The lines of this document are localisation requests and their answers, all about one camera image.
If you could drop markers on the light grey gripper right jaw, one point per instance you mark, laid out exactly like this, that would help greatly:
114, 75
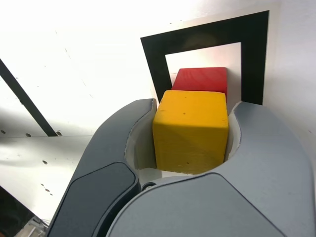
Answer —
247, 197

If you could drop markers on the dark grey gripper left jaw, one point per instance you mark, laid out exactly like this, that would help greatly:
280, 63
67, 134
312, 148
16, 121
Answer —
98, 172

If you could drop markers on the yellow cube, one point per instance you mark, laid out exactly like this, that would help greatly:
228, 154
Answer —
190, 130

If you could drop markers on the red cube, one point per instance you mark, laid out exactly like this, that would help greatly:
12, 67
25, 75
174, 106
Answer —
201, 79

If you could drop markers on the black tape square outline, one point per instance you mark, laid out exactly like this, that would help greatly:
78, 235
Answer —
153, 61

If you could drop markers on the black tape strip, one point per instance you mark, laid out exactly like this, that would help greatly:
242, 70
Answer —
24, 98

